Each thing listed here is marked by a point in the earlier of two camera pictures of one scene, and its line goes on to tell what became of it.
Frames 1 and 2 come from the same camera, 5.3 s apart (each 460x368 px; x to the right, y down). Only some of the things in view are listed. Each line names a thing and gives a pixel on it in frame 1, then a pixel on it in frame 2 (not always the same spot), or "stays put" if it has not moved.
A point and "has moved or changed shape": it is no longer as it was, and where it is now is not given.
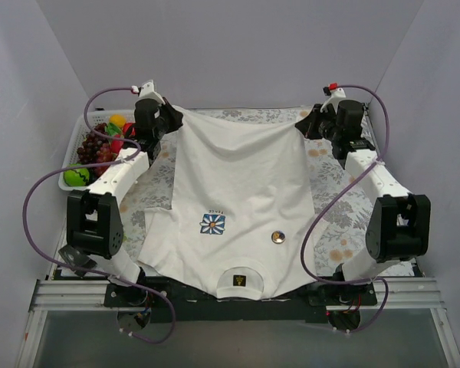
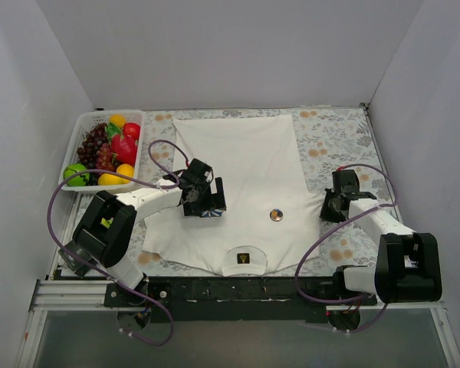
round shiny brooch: x=277 y=237 → x=276 y=215
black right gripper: x=311 y=124 → x=327 y=207
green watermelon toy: x=77 y=177 stays put
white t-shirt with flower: x=241 y=220 has moved or changed shape
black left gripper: x=169 y=119 → x=205 y=206
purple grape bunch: x=96 y=149 stays put
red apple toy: x=126 y=126 stays put
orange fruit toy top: x=118 y=119 stays put
